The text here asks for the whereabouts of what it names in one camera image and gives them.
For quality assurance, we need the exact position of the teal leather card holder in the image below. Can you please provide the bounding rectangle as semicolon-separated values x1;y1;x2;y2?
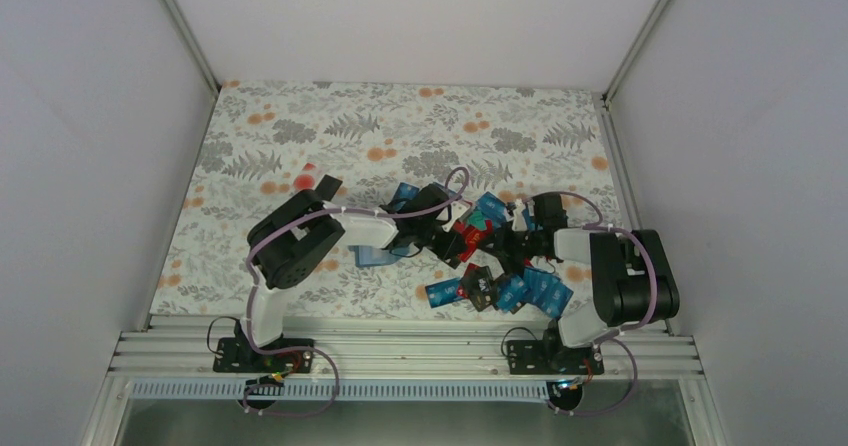
349;246;400;268

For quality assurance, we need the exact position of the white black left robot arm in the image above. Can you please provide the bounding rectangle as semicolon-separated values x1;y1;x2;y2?
238;178;470;371

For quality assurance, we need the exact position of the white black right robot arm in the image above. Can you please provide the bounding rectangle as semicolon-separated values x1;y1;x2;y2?
478;192;680;373

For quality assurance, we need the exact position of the blue card near holder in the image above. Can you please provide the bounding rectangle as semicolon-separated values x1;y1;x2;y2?
387;182;420;212

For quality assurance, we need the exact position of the red VIP card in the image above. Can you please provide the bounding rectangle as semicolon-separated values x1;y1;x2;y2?
459;226;492;262

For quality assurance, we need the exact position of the teal green card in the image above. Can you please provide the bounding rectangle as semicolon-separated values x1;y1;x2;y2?
465;209;491;232

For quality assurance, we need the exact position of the blue card pile front right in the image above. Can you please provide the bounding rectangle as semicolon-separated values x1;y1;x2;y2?
494;268;573;319

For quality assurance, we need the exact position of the blue card front left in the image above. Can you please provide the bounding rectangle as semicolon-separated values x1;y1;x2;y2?
425;278;464;308

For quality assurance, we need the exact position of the black card near left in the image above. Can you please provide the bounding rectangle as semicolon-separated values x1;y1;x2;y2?
315;174;343;201

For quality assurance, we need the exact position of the white card with red circle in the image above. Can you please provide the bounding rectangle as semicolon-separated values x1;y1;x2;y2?
292;163;324;192

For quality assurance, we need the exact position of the floral patterned table mat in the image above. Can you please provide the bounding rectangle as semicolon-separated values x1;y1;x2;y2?
151;80;628;316

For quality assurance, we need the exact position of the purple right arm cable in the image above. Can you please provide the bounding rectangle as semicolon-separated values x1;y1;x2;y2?
523;191;658;419

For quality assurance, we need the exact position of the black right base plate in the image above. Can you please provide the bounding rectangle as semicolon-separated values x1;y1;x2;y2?
505;340;605;376

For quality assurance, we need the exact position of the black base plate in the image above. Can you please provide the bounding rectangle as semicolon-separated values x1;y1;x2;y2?
505;340;605;376
212;337;314;374

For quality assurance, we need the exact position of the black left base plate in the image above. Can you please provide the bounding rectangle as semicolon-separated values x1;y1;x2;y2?
212;337;314;374

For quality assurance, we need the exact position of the aluminium rail frame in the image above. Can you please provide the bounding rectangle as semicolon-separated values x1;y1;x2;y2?
108;315;704;380

